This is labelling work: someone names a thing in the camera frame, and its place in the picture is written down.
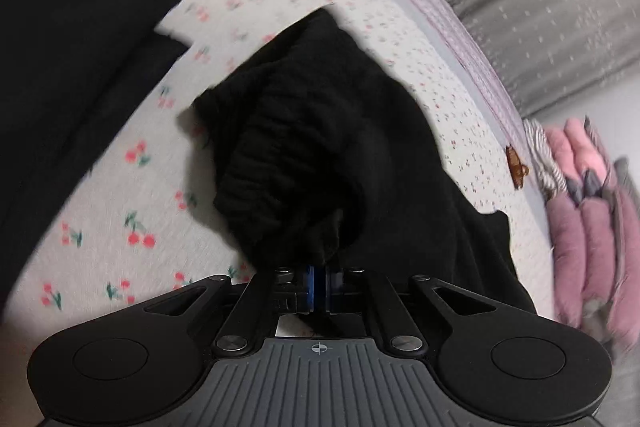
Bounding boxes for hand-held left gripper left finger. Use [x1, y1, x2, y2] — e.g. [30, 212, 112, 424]
[143, 265, 318, 356]

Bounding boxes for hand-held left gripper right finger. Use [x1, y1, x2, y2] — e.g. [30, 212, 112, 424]
[322, 265, 497, 354]

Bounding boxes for black pants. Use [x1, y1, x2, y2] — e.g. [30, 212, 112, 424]
[192, 7, 538, 339]

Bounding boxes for cherry print bedsheet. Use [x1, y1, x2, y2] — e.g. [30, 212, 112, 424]
[7, 0, 557, 340]

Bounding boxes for brown hair claw clip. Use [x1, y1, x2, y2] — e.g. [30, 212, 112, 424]
[504, 144, 530, 190]

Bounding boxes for grey striped cloth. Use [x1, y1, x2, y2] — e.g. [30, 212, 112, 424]
[522, 118, 569, 200]

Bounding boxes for pink plush garment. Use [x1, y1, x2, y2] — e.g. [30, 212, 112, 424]
[544, 117, 640, 340]

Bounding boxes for dark cloth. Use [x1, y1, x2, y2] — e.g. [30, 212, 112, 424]
[0, 0, 190, 308]

